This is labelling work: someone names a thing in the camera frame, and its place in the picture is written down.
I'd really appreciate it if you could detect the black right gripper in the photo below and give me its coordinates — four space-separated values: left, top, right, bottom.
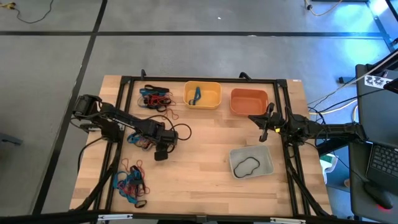
248 102 290 142

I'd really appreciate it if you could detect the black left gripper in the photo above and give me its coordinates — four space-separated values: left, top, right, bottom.
154 128 172 162

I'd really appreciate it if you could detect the orange plastic basket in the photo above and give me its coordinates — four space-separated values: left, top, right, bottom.
229 88 269 117

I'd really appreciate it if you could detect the white plastic basket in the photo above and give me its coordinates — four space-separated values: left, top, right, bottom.
228 144 275 180

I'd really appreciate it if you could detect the yellow plastic basket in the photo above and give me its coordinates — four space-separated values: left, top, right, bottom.
183 80 223 110

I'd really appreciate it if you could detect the dark grey desk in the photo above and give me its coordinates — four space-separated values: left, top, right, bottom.
348 63 398 223

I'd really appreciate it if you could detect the white marker sticker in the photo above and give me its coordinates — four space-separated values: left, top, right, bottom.
363 74 395 90

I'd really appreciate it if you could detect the black laptop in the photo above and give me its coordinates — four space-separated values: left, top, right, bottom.
364 141 398 194

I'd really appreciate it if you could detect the black crossbar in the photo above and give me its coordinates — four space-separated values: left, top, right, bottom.
0 210 398 224

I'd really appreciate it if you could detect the black computer mouse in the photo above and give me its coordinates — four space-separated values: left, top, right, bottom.
363 182 394 210

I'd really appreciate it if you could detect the black floor stand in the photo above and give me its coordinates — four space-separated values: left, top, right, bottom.
366 0 398 54

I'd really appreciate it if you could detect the grey floor object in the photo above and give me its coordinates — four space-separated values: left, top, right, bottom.
0 133 24 147

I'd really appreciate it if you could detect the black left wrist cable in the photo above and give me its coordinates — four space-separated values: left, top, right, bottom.
136 114 193 141

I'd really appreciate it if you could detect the upper pile of cables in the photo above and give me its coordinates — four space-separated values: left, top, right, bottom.
145 94 177 107

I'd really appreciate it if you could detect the silver metal bracket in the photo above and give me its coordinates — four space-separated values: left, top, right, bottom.
269 217 307 224
97 213 134 222

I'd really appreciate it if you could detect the black aluminium table frame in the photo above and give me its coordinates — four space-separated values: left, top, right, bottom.
70 68 333 218

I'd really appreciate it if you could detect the black arm base cable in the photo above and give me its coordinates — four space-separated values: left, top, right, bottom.
76 136 105 175

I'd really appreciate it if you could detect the white cable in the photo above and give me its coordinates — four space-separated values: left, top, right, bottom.
306 51 398 106

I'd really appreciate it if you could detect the beige floor cable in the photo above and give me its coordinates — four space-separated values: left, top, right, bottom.
303 0 344 17

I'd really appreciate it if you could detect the floor cable with yellow plug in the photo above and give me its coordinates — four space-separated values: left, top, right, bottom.
0 0 55 25

